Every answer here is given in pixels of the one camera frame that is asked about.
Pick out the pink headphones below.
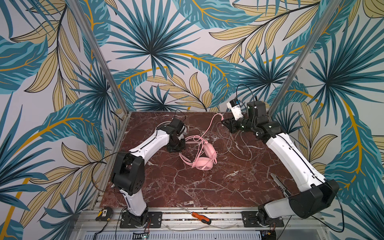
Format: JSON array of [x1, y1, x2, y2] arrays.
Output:
[[179, 135, 218, 171]]

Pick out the white headphones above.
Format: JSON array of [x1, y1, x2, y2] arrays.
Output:
[[156, 121, 188, 135]]

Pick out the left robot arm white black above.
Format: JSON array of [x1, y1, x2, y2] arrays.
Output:
[[111, 118, 187, 226]]

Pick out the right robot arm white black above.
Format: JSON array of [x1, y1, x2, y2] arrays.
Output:
[[222, 99, 339, 227]]

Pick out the yellow black tape measure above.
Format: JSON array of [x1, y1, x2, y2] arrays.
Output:
[[96, 207, 114, 222]]

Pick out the right aluminium frame post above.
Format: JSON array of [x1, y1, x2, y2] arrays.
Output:
[[268, 0, 342, 117]]

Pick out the aluminium frame post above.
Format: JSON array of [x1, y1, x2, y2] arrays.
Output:
[[68, 0, 129, 116], [268, 0, 342, 117]]

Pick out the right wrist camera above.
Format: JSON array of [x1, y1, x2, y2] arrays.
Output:
[[227, 98, 244, 121]]

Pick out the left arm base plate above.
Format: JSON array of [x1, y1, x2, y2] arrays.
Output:
[[120, 212, 163, 229]]

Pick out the orange handled screwdriver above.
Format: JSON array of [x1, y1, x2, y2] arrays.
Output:
[[178, 206, 212, 225]]

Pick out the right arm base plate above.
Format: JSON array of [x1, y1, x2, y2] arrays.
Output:
[[241, 211, 285, 228]]

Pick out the aluminium front rail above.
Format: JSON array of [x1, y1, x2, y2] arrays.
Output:
[[70, 208, 329, 232]]

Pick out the left aluminium frame post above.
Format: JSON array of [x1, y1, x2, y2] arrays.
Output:
[[68, 0, 129, 116]]

